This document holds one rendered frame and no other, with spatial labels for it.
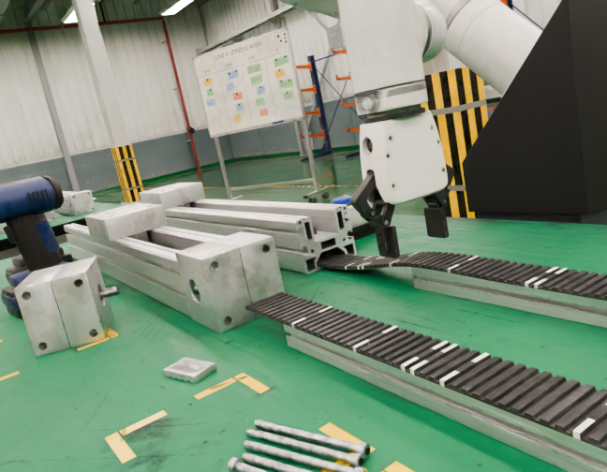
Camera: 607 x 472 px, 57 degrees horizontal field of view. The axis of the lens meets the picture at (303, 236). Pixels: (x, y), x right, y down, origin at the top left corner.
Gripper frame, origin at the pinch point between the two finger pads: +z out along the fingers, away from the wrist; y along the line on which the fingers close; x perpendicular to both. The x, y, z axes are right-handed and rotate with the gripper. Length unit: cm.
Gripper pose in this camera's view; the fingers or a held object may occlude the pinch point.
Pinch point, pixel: (413, 237)
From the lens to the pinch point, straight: 71.1
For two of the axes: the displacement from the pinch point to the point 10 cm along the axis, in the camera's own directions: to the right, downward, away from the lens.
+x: -5.4, -0.7, 8.4
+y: 8.2, -2.8, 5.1
